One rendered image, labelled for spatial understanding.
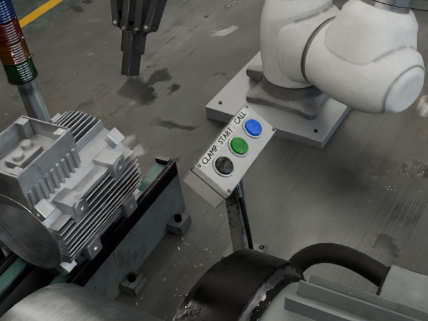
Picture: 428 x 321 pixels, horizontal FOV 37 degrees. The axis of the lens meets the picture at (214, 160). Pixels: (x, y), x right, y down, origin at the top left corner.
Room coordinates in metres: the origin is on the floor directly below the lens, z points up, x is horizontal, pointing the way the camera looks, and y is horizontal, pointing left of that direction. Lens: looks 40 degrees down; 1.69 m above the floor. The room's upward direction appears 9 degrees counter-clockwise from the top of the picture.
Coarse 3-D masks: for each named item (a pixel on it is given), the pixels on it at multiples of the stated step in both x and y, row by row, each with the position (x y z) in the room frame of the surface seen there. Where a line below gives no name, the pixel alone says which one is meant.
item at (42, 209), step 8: (104, 136) 0.83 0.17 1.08; (112, 136) 0.83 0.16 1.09; (120, 136) 0.83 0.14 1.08; (112, 144) 0.82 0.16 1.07; (136, 192) 0.83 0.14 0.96; (40, 200) 0.69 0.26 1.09; (32, 208) 0.68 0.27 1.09; (40, 208) 0.68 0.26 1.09; (48, 208) 0.68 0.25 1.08; (40, 216) 0.68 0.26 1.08; (48, 216) 0.68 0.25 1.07; (8, 248) 0.75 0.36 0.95; (64, 264) 0.68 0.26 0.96; (72, 264) 0.68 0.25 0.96; (64, 272) 0.68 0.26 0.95
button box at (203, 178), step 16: (240, 112) 0.84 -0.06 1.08; (224, 128) 0.81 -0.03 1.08; (240, 128) 0.81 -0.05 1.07; (272, 128) 0.83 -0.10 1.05; (224, 144) 0.77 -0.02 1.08; (256, 144) 0.79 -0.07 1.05; (208, 160) 0.73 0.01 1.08; (240, 160) 0.75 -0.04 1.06; (192, 176) 0.72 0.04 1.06; (208, 176) 0.71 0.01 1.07; (224, 176) 0.72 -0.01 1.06; (240, 176) 0.72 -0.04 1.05; (208, 192) 0.71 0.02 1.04; (224, 192) 0.69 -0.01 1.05
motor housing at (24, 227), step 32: (96, 128) 0.84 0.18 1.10; (128, 160) 0.81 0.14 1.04; (96, 192) 0.75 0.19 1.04; (128, 192) 0.80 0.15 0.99; (0, 224) 0.77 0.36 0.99; (32, 224) 0.79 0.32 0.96; (64, 224) 0.69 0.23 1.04; (96, 224) 0.72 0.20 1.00; (32, 256) 0.73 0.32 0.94; (64, 256) 0.67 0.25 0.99
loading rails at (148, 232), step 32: (160, 160) 0.94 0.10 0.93; (160, 192) 0.88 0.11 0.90; (128, 224) 0.80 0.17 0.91; (160, 224) 0.87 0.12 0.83; (96, 256) 0.73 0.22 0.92; (128, 256) 0.78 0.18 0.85; (0, 288) 0.70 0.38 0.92; (32, 288) 0.73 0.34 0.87; (96, 288) 0.71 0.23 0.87; (128, 288) 0.74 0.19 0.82
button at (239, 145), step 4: (232, 140) 0.78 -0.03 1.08; (236, 140) 0.78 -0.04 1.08; (240, 140) 0.78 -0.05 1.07; (244, 140) 0.78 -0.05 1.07; (232, 144) 0.77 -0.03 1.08; (236, 144) 0.77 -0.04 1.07; (240, 144) 0.77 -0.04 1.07; (244, 144) 0.77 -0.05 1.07; (232, 148) 0.76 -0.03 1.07; (236, 148) 0.76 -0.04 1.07; (240, 148) 0.76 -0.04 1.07; (244, 148) 0.77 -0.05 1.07; (236, 152) 0.76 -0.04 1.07; (240, 152) 0.76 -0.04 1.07; (244, 152) 0.76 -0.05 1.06
